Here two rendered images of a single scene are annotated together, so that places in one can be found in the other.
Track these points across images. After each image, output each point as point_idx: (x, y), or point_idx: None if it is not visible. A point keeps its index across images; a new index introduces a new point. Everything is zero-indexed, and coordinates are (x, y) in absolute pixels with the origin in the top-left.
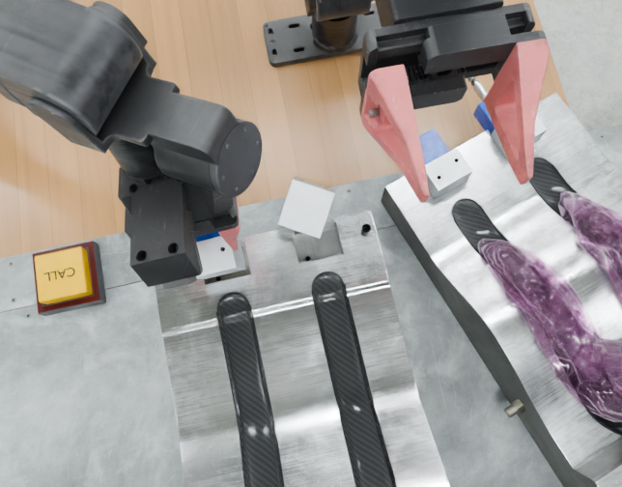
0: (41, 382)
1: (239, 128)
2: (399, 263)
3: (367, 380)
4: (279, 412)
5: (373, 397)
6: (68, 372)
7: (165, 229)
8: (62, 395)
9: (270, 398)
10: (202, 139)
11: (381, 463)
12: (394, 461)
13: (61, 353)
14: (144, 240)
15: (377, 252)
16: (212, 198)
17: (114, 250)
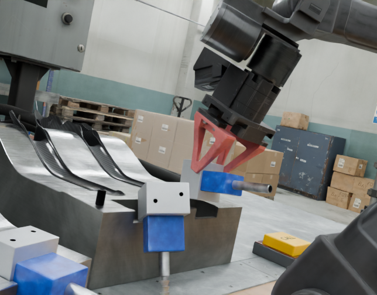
0: (244, 233)
1: (220, 4)
2: None
3: (56, 176)
4: (107, 176)
5: (48, 172)
6: (236, 235)
7: (221, 56)
8: None
9: (116, 179)
10: None
11: (37, 148)
12: (30, 145)
13: (249, 239)
14: (226, 58)
15: (81, 198)
16: (220, 99)
17: (278, 269)
